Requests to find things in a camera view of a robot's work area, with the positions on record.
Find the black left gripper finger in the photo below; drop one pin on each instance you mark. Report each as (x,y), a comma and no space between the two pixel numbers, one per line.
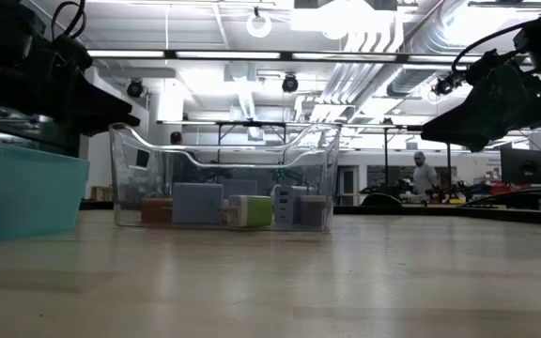
(108,110)

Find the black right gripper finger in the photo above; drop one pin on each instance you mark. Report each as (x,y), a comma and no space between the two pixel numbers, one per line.
(463,124)

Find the light blue charger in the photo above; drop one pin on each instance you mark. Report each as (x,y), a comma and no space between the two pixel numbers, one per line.
(197,203)

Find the small blue plug charger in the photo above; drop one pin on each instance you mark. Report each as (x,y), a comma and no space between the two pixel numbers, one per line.
(238,188)

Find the purple white wall charger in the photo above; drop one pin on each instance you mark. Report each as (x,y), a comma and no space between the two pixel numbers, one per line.
(315,212)

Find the green white wall charger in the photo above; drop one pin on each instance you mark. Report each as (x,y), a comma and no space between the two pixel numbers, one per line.
(254,211)

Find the black ceiling spotlight cluster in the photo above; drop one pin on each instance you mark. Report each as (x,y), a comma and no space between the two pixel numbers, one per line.
(443,86)

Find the person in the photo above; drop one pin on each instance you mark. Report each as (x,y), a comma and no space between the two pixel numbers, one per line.
(423,173)
(175,138)

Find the black computer monitor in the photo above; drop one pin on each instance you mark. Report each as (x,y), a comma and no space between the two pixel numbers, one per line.
(524,166)

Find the teal translucent plastic tray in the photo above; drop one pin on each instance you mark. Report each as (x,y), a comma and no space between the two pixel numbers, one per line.
(21,192)

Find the clear plastic bin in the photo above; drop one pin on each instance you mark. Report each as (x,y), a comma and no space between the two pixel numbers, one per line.
(317,155)

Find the black ceiling dome camera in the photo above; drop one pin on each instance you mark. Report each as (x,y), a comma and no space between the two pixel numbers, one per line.
(290,84)
(134,88)

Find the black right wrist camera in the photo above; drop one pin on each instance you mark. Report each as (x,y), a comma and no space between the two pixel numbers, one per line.
(491,68)

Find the silver ventilation duct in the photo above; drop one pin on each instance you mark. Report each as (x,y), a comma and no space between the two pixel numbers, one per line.
(444,28)

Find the ceiling light rail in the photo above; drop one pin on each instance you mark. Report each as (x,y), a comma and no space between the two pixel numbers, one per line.
(228,55)

